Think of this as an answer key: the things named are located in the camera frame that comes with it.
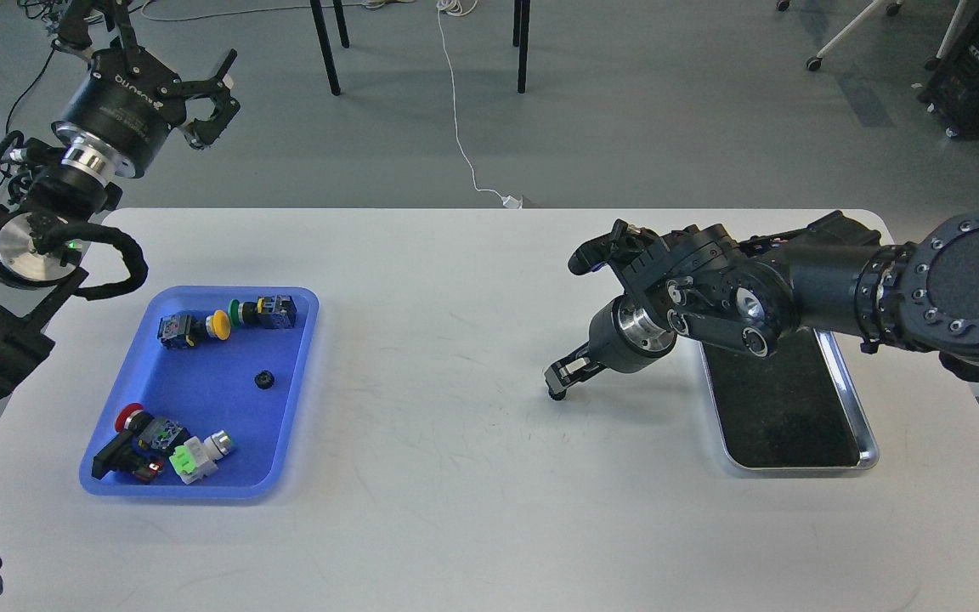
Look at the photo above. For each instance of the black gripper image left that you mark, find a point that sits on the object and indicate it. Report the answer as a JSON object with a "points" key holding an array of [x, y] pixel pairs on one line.
{"points": [[125, 110]]}

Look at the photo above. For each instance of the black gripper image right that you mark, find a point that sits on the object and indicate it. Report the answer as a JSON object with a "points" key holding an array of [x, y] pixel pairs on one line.
{"points": [[621, 337]]}

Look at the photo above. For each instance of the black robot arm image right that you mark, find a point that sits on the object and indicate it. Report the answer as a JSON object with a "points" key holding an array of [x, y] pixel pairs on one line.
{"points": [[746, 296]]}

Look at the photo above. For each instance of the silver metal tray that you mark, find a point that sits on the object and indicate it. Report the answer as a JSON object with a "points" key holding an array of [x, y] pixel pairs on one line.
{"points": [[793, 414]]}

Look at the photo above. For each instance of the blue plastic tray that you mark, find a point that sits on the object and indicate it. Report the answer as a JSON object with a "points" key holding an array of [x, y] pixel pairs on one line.
{"points": [[211, 388]]}

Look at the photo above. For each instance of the black chair leg left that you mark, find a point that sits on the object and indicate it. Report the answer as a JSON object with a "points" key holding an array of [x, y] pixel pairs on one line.
{"points": [[324, 40]]}

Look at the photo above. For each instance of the black chair leg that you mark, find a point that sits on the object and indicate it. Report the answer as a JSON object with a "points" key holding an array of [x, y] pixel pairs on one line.
{"points": [[520, 39], [324, 40]]}

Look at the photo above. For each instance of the black chair leg right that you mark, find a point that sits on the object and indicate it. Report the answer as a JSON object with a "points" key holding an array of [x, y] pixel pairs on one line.
{"points": [[520, 39]]}

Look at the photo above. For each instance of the red emergency stop button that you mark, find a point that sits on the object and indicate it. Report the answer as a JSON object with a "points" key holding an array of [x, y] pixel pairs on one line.
{"points": [[142, 445]]}

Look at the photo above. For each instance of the white rolling stand base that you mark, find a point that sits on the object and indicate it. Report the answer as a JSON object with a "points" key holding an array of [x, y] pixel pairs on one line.
{"points": [[891, 9]]}

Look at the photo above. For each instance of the green push button switch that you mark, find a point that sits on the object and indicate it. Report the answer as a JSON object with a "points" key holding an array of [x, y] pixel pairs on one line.
{"points": [[268, 312]]}

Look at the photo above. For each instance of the yellow push button switch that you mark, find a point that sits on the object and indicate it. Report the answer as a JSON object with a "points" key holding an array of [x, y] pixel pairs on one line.
{"points": [[185, 330]]}

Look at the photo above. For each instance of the white green switch module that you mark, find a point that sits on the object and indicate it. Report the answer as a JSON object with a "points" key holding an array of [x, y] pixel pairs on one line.
{"points": [[197, 458]]}

